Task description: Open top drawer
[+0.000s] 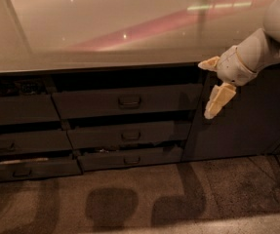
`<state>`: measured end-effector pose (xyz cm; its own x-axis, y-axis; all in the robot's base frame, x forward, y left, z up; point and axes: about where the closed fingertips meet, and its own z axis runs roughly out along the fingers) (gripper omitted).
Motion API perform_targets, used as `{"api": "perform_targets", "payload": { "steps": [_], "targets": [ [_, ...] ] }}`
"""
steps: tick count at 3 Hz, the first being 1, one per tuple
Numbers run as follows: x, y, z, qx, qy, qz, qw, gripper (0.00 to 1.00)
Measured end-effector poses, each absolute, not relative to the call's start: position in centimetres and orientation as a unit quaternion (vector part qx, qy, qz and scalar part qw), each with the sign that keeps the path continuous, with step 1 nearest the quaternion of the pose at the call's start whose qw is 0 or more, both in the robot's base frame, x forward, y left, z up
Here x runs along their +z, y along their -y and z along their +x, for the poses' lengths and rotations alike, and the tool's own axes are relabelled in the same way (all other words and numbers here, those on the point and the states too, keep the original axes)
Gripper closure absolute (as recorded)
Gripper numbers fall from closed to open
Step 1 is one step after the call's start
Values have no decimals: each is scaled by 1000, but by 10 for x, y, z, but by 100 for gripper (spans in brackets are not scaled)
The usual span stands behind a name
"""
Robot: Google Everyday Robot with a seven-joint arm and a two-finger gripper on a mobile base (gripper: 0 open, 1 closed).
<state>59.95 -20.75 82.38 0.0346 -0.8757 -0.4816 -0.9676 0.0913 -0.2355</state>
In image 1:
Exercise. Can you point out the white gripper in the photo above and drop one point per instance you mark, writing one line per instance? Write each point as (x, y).
(231, 65)

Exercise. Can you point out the dark drawer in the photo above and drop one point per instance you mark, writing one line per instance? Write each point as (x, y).
(130, 158)
(39, 169)
(97, 103)
(33, 142)
(27, 109)
(128, 134)

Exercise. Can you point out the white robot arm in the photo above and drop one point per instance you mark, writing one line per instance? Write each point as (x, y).
(262, 48)

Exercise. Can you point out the items in left drawer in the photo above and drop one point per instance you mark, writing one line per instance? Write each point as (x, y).
(21, 87)

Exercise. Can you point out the dark cabinet door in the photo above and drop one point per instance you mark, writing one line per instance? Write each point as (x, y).
(248, 125)

